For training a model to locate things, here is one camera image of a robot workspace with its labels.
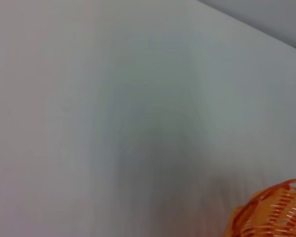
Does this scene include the orange wire basket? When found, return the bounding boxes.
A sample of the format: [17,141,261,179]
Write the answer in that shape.
[223,179,296,237]

